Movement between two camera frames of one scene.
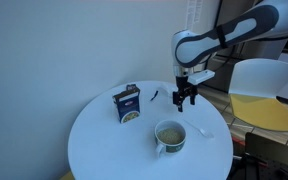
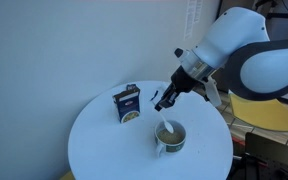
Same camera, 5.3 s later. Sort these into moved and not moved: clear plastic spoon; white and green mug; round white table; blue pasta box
Moved: clear plastic spoon
Not moved: round white table; white and green mug; blue pasta box
